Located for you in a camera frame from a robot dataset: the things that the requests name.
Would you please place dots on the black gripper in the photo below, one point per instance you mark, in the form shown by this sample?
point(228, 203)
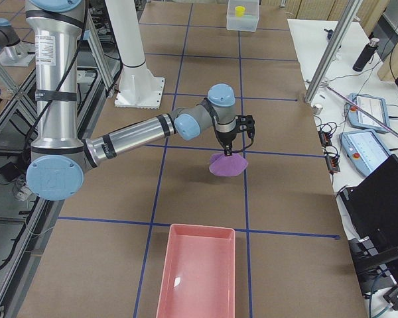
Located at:
point(225, 137)

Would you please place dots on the grabber stick green tip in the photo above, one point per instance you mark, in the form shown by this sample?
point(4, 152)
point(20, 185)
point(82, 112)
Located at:
point(352, 104)

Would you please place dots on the black water bottle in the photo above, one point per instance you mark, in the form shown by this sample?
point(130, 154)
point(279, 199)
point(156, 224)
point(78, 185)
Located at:
point(366, 54)

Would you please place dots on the clear plastic bin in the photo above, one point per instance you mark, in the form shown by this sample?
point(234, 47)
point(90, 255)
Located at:
point(252, 7)

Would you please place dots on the yellow plastic cup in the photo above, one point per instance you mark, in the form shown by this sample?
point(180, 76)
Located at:
point(239, 11)

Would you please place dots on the near teach pendant tablet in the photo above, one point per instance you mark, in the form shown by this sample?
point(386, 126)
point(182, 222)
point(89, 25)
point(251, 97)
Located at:
point(365, 150)

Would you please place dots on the aluminium frame post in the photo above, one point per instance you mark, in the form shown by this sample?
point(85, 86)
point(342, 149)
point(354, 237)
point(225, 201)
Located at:
point(339, 33)

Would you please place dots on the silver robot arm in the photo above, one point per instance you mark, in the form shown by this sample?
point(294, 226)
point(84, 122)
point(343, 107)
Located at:
point(59, 158)

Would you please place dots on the far teach pendant tablet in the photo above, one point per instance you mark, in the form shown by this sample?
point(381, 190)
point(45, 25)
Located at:
point(375, 106)

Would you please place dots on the pink plastic tray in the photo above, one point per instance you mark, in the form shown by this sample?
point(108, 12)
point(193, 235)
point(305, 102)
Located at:
point(199, 272)

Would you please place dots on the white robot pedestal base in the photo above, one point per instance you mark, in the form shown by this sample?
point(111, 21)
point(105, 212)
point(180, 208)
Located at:
point(138, 87)

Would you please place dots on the purple microfiber cloth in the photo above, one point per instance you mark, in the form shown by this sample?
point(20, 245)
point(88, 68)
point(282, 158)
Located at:
point(227, 166)

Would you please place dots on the teach pendant tablet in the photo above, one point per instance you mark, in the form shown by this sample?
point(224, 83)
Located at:
point(365, 150)
point(375, 106)

